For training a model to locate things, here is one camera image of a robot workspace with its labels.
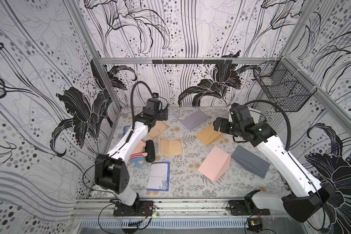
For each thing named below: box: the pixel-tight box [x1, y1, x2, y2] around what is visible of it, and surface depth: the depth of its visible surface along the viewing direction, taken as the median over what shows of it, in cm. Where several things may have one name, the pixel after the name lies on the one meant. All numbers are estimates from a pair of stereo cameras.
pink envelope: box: [197, 145, 232, 182], surface depth 90 cm
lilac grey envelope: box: [179, 109, 210, 131], surface depth 114 cm
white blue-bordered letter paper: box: [146, 161, 171, 192], surface depth 85 cm
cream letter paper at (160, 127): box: [146, 120, 172, 142], surface depth 108 cm
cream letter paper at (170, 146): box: [158, 136, 185, 156], surface depth 97 cm
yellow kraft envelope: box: [195, 123, 225, 146], surface depth 101 cm
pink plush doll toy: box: [129, 140, 148, 168], surface depth 87 cm
